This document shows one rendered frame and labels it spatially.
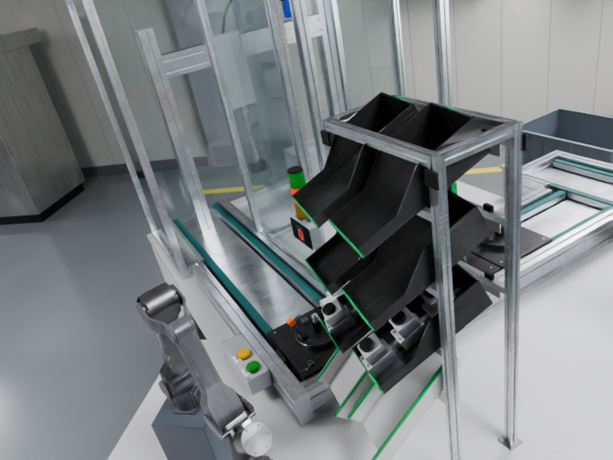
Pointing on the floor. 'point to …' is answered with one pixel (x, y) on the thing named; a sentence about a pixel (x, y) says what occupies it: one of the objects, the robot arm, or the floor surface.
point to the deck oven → (31, 139)
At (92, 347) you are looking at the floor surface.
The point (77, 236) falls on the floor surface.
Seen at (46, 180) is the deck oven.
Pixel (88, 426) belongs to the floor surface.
